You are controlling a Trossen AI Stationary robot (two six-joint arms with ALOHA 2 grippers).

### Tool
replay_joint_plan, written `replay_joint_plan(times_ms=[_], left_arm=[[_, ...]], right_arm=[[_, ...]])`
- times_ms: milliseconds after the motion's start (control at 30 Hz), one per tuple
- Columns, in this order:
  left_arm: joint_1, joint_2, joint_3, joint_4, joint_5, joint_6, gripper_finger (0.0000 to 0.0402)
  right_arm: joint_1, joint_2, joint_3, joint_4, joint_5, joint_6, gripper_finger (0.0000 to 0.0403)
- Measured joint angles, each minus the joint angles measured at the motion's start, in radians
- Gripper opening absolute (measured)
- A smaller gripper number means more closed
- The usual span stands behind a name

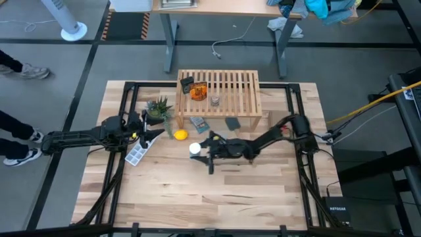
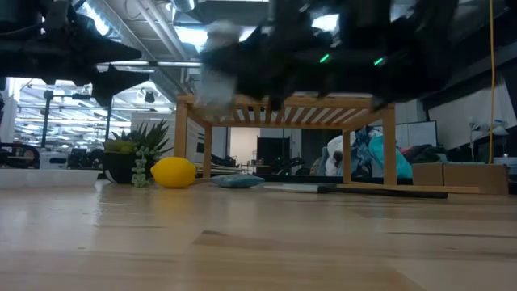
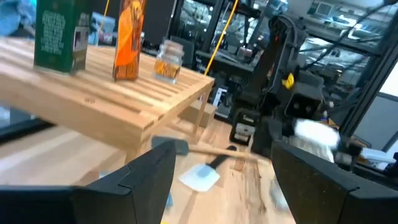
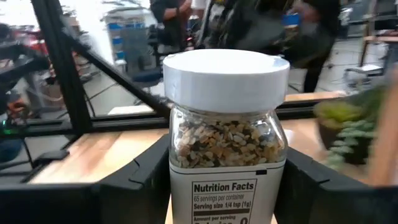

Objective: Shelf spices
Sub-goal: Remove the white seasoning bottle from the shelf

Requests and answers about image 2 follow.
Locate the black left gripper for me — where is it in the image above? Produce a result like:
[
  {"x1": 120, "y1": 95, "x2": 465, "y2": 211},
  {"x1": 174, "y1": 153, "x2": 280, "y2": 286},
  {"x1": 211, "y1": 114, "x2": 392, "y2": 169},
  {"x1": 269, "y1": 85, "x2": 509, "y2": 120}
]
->
[{"x1": 0, "y1": 0, "x2": 150, "y2": 108}]

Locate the wooden-handled dark spatula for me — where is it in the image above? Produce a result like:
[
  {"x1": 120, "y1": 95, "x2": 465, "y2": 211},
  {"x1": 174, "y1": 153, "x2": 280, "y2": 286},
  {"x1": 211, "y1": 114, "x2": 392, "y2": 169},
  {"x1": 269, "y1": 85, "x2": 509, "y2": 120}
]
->
[{"x1": 337, "y1": 183, "x2": 481, "y2": 195}]

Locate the potted succulent plant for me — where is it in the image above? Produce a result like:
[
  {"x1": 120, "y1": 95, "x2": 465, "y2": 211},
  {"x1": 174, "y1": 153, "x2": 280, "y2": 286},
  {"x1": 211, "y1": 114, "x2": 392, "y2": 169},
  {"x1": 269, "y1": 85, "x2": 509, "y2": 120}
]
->
[{"x1": 103, "y1": 119, "x2": 174, "y2": 188}]

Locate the small cardboard box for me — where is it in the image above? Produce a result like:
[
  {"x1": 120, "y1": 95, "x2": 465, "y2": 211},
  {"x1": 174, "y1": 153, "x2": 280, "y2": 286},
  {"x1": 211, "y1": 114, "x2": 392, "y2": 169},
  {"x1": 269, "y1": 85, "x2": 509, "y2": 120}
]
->
[{"x1": 411, "y1": 162, "x2": 509, "y2": 196}]

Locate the yellow cable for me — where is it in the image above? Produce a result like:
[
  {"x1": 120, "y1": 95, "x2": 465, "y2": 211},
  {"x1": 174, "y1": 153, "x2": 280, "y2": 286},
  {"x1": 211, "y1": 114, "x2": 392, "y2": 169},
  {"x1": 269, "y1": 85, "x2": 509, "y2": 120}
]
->
[{"x1": 487, "y1": 0, "x2": 497, "y2": 165}]

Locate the pile of clothes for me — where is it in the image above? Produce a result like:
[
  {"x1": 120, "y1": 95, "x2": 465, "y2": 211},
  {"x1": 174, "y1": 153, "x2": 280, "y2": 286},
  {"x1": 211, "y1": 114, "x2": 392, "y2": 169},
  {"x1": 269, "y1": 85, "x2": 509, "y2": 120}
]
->
[{"x1": 321, "y1": 124, "x2": 414, "y2": 179}]

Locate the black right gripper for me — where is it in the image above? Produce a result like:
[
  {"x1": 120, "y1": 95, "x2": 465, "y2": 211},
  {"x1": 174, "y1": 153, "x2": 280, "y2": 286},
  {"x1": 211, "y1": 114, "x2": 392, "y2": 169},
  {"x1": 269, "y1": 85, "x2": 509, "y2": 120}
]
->
[{"x1": 236, "y1": 0, "x2": 389, "y2": 112}]

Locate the wooden slatted shelf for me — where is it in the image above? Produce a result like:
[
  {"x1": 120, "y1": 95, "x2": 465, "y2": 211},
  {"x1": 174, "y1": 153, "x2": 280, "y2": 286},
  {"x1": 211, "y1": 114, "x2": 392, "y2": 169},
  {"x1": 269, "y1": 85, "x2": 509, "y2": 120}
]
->
[{"x1": 174, "y1": 93, "x2": 397, "y2": 186}]

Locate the yellow lemon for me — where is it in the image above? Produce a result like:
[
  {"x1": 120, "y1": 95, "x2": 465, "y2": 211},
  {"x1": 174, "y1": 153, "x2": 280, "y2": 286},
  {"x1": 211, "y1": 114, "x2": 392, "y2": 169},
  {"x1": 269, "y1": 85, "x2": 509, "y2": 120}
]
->
[{"x1": 150, "y1": 156, "x2": 198, "y2": 189}]

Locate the teal blue packet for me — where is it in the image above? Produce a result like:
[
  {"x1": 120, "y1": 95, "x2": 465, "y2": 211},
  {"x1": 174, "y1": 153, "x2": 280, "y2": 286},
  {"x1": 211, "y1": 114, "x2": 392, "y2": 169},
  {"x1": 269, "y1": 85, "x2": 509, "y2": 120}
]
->
[{"x1": 209, "y1": 173, "x2": 266, "y2": 189}]

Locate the black metal gantry stand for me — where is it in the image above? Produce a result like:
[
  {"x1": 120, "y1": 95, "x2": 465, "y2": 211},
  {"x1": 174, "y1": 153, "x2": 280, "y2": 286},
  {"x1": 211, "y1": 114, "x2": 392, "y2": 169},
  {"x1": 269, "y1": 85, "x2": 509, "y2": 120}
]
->
[{"x1": 40, "y1": 89, "x2": 115, "y2": 149}]

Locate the white board panel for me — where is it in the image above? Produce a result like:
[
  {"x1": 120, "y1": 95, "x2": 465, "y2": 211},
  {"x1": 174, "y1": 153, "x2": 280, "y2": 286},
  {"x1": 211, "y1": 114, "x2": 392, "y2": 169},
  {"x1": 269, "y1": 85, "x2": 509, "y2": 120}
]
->
[{"x1": 395, "y1": 120, "x2": 439, "y2": 149}]

